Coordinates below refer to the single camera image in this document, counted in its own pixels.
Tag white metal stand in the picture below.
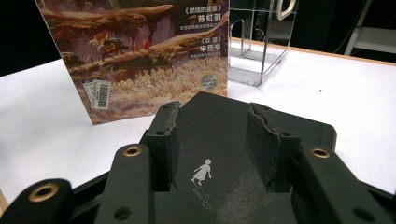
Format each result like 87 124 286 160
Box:
343 0 396 56

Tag clear acrylic organizer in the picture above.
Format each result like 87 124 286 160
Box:
228 0 301 88

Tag black notebook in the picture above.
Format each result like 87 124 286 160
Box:
69 91 396 224

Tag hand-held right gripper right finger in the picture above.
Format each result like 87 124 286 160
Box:
245 102 303 194

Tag white table mat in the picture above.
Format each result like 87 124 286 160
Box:
0 36 396 203

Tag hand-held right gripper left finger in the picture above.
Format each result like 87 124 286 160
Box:
140 100 182 192

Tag purple magazine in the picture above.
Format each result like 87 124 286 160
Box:
34 0 232 126

